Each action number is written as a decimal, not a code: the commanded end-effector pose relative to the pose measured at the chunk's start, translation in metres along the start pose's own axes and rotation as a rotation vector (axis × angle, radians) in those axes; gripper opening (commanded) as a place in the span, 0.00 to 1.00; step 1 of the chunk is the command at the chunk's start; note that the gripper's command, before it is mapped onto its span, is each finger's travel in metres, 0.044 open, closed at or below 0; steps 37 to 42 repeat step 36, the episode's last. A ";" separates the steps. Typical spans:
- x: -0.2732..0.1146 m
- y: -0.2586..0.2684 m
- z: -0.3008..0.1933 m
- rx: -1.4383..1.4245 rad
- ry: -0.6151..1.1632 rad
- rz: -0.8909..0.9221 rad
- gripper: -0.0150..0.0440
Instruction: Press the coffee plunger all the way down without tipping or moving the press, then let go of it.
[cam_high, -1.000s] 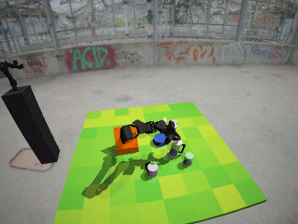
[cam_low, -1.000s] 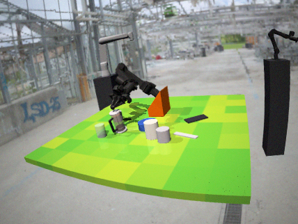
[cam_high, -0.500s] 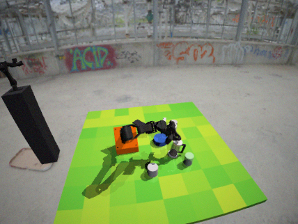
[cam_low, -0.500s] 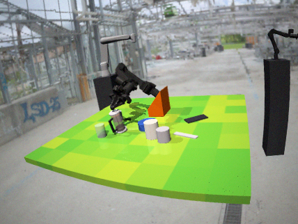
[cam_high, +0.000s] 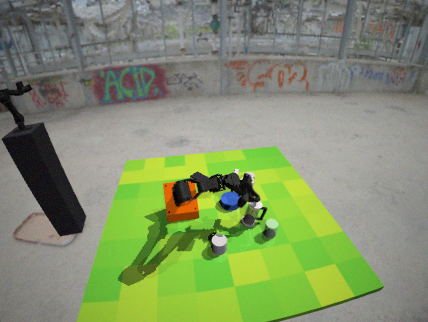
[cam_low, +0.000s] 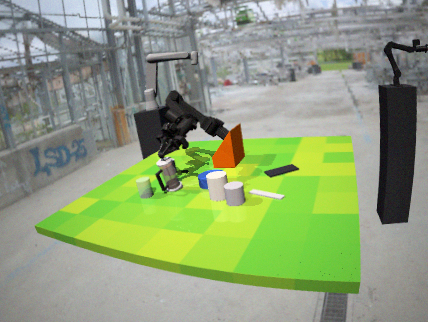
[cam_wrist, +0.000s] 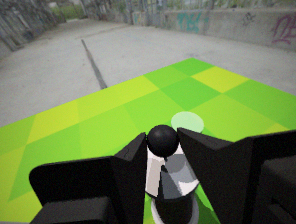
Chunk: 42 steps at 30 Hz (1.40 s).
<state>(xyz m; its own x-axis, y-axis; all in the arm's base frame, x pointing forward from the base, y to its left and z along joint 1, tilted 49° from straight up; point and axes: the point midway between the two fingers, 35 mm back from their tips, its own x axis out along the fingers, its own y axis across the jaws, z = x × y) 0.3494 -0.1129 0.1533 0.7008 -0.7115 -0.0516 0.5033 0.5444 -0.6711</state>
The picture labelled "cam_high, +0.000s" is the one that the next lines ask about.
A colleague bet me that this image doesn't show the blue short cylinder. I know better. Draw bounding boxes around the blue short cylinder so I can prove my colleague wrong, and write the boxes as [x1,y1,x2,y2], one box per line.
[221,192,241,210]

